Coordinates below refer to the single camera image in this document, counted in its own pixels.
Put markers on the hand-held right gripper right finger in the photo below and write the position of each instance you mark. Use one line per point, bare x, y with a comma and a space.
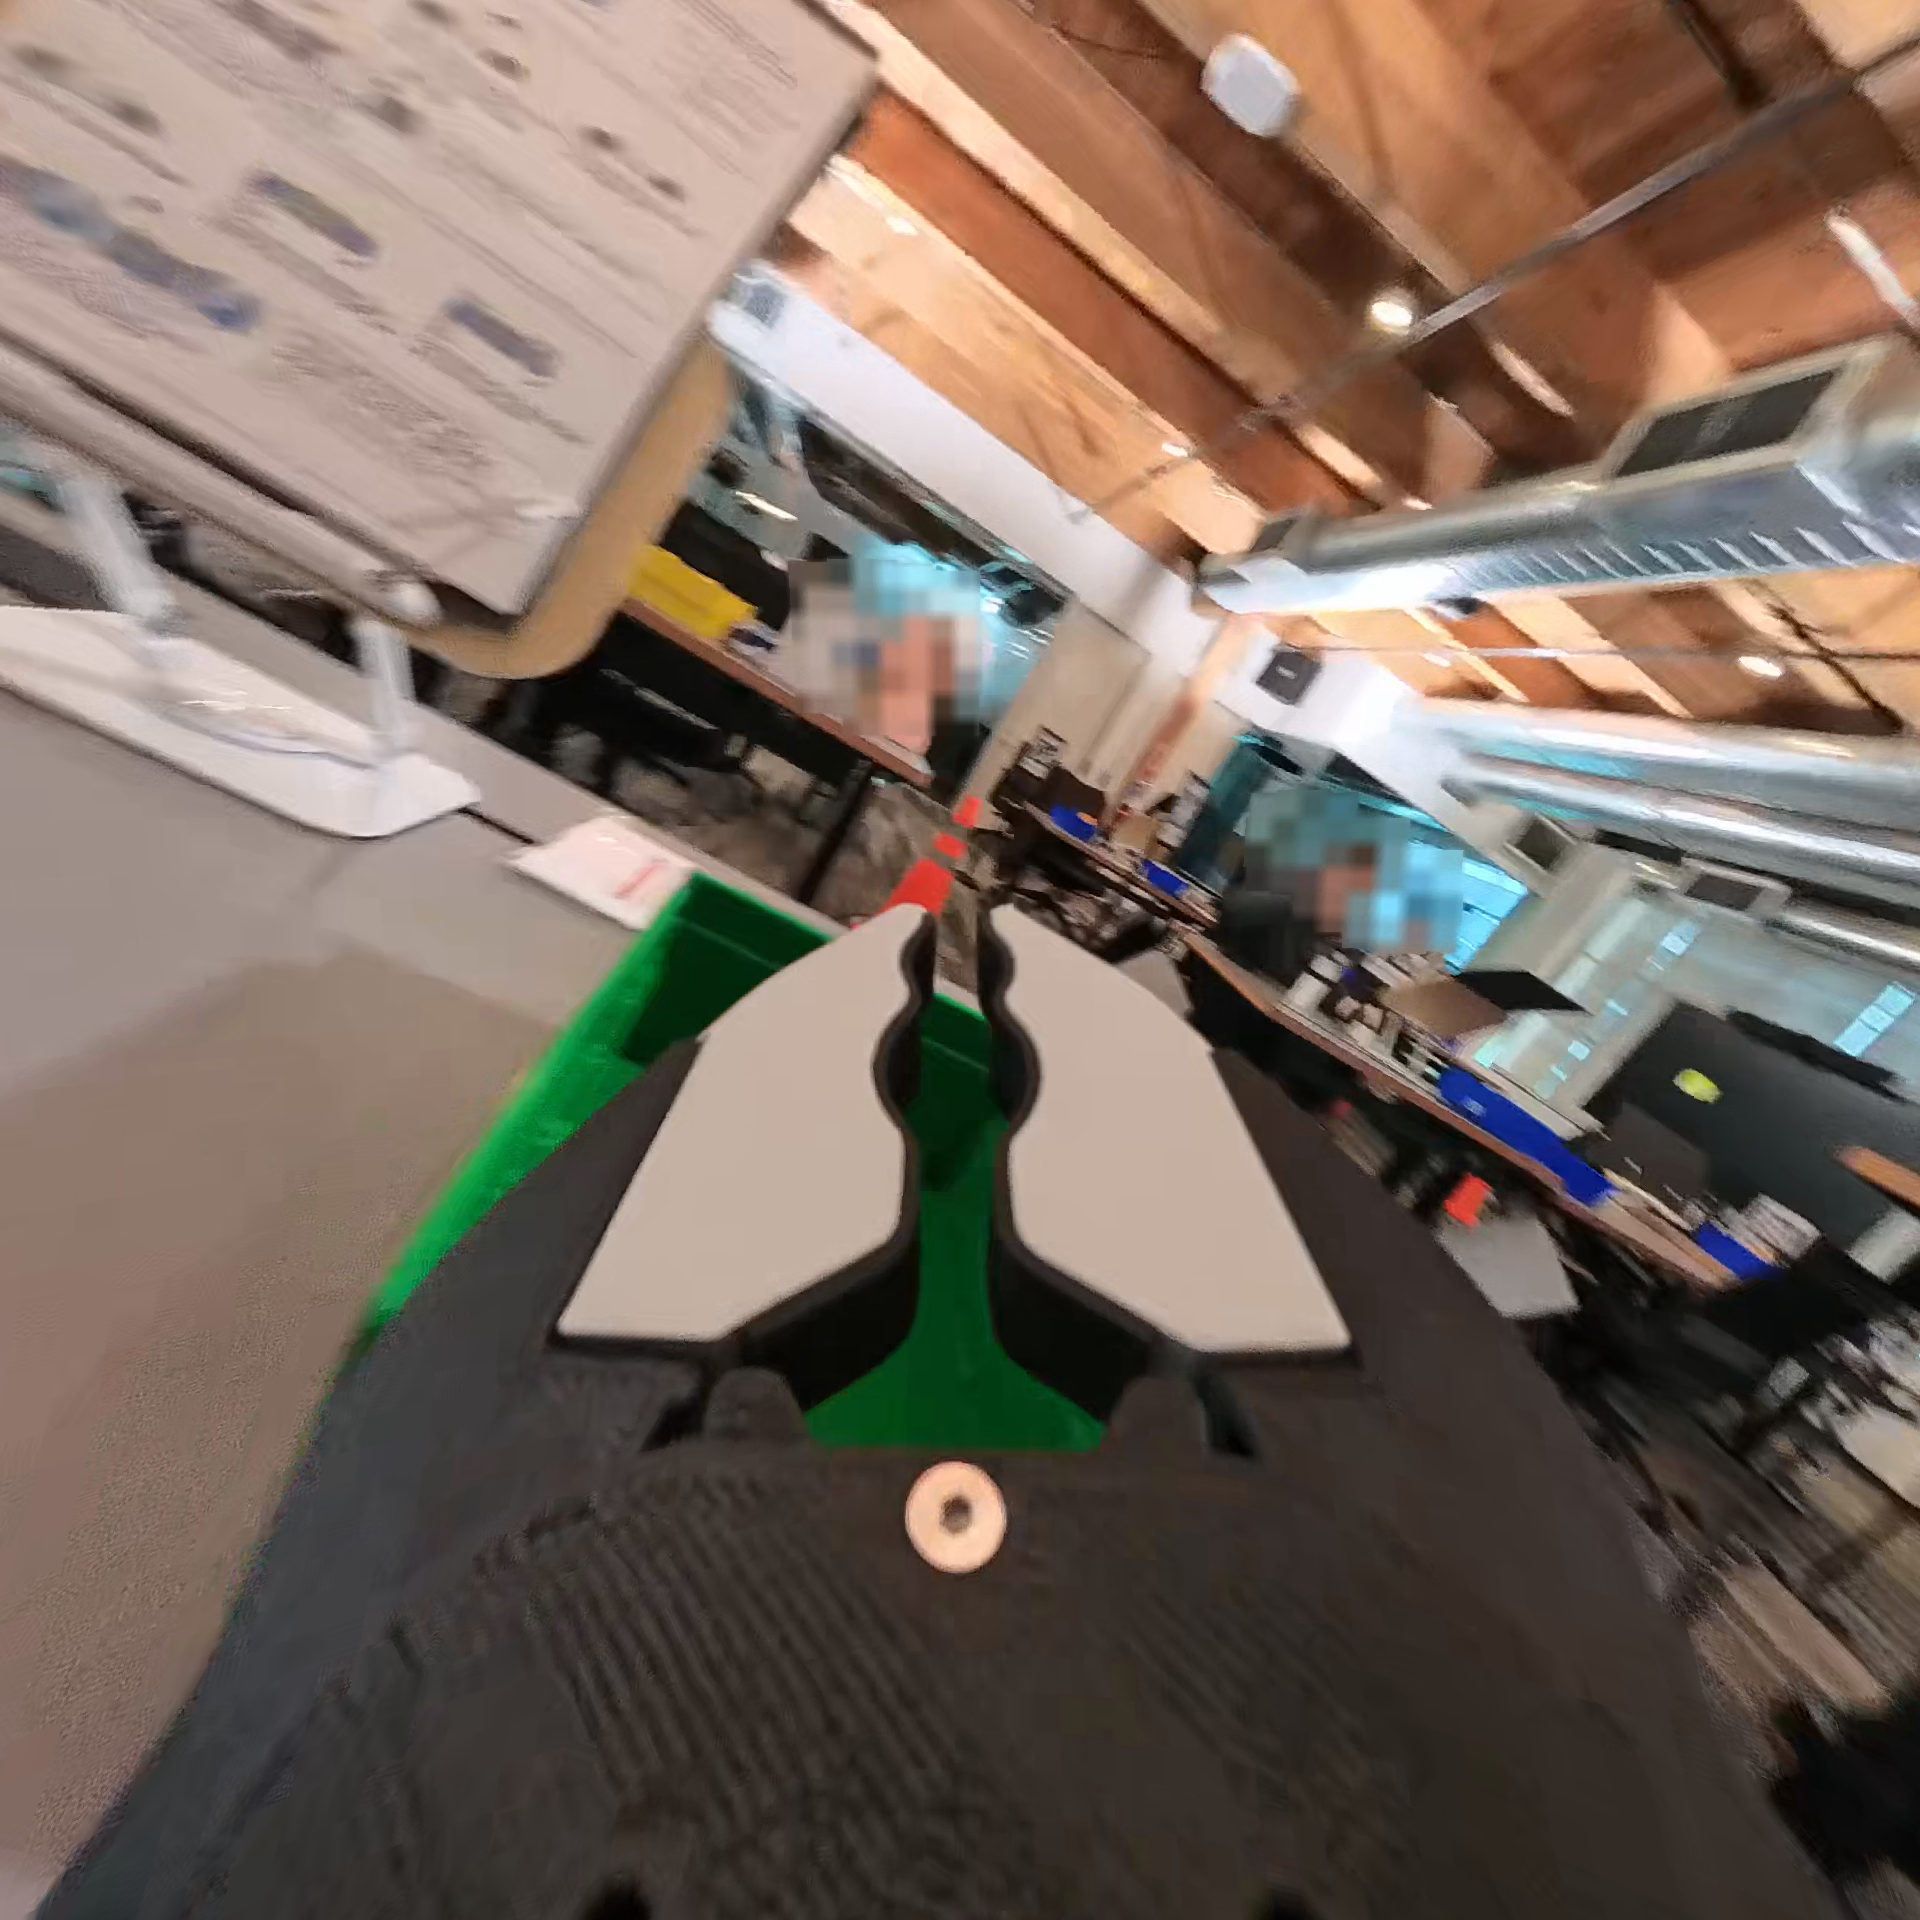
1170, 1201

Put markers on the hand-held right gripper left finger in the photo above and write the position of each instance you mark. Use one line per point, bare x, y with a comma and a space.
736, 1201

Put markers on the green plastic bin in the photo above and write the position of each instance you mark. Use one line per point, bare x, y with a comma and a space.
662, 976

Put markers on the grey desk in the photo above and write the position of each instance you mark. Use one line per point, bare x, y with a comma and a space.
181, 1050

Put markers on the wooden work table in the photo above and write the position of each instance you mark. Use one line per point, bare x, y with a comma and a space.
1351, 1050

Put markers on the tan document stand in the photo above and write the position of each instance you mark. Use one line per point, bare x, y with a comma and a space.
1439, 1008

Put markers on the dark work table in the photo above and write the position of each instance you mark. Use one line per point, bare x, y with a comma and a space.
1111, 870

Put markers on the grey leaning board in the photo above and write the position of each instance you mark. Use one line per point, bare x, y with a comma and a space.
1515, 1268

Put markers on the orange traffic cone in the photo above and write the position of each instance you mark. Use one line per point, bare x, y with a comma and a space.
918, 888

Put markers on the laminated paper sheet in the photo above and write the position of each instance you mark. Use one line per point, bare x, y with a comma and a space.
599, 863

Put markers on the wooden background table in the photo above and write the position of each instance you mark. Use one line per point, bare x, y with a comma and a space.
752, 677

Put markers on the black ceiling speaker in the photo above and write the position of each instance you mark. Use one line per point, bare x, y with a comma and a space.
1285, 677

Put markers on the black computer monitor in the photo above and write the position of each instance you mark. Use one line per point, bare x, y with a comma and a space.
1771, 1141

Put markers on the yellow plastic bin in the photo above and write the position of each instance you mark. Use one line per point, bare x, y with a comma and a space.
682, 584

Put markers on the printed instruction sheet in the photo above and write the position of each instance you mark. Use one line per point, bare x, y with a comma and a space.
375, 224

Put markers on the white ceiling access point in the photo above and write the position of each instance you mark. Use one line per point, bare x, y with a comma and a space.
1249, 82

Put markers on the silver ventilation duct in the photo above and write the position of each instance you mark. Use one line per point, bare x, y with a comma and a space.
1652, 509
1652, 765

